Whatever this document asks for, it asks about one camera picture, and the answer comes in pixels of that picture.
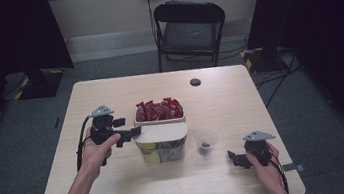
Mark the yellow-green packet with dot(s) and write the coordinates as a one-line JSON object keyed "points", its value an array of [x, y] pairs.
{"points": [[146, 145], [151, 157]]}

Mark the pile of red packets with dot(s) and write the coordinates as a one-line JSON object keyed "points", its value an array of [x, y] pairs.
{"points": [[159, 110]]}

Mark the dark curtain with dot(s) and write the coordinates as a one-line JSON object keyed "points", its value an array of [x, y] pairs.
{"points": [[325, 23], [2, 48]]}

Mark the small dark item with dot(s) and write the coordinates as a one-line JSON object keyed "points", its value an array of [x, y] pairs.
{"points": [[205, 145]]}

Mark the beige box lid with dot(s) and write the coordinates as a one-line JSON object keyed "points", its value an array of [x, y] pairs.
{"points": [[163, 132]]}

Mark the white container of red packets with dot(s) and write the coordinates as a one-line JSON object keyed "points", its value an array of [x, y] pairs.
{"points": [[167, 149]]}

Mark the black stand base striped tape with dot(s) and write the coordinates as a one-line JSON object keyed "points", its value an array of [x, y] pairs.
{"points": [[40, 84], [262, 60]]}

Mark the person's right hand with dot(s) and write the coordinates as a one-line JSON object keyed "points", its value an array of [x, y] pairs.
{"points": [[271, 174]]}

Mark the grey tape strip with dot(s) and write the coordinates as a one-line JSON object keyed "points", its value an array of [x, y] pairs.
{"points": [[295, 166]]}

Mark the clear plastic cup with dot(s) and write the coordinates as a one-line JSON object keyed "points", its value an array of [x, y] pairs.
{"points": [[206, 143]]}

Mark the person's left hand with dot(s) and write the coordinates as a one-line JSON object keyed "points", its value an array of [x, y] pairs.
{"points": [[95, 155]]}

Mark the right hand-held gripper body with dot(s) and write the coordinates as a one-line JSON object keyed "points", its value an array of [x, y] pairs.
{"points": [[259, 149]]}

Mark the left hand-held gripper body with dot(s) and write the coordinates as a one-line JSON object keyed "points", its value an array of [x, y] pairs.
{"points": [[102, 128]]}

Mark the black folding chair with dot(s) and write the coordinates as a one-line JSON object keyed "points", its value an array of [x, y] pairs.
{"points": [[190, 30]]}

